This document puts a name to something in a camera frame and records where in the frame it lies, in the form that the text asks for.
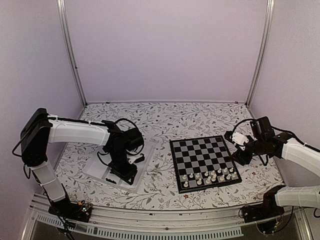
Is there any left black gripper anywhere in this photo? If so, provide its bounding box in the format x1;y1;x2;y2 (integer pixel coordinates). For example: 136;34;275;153
108;148;138;186

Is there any white bishop piece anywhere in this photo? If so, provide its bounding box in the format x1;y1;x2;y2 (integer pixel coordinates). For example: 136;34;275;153
205;176;211;185

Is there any white piece corner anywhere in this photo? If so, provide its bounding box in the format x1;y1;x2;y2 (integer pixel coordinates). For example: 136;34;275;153
183;181;189;188

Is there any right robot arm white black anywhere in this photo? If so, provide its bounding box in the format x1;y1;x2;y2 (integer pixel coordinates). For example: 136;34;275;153
224;116;320;218

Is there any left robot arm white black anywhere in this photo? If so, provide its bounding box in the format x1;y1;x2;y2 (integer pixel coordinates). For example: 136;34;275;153
12;108;145;217

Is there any pile of black chess pieces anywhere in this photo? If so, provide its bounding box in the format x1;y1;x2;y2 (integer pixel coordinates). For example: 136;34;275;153
105;178;117;185

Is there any clear plastic piece tray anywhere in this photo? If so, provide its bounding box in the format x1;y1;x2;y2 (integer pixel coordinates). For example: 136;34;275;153
82;141;156;193

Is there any black grey chessboard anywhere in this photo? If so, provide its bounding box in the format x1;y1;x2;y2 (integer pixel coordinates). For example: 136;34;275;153
169;135;242;194

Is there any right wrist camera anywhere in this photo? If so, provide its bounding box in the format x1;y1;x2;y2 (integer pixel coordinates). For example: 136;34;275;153
223;130;249;147

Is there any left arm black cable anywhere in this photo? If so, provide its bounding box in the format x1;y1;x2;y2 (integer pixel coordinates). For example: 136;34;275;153
113;118;138;131

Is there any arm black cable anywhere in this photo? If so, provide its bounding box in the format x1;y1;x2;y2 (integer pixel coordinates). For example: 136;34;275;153
232;117;260;136
113;118;138;131

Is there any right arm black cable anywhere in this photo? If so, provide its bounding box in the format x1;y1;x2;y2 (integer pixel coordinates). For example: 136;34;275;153
232;117;260;136

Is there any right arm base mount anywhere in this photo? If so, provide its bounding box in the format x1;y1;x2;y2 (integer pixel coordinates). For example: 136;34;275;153
238;199;285;235

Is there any front aluminium rail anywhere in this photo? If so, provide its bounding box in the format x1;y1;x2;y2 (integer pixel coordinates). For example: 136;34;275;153
21;194;317;240

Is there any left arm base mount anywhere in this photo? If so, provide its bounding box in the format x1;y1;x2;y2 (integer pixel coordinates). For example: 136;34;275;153
48;198;93;223

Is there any left aluminium frame post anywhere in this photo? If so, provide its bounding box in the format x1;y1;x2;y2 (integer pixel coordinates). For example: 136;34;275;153
56;0;88;107

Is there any aluminium frame post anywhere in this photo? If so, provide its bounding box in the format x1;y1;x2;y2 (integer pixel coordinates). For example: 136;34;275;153
56;0;88;107
245;0;275;108

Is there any right aluminium frame post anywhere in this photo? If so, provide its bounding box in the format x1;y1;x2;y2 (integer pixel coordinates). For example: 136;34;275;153
245;0;275;108

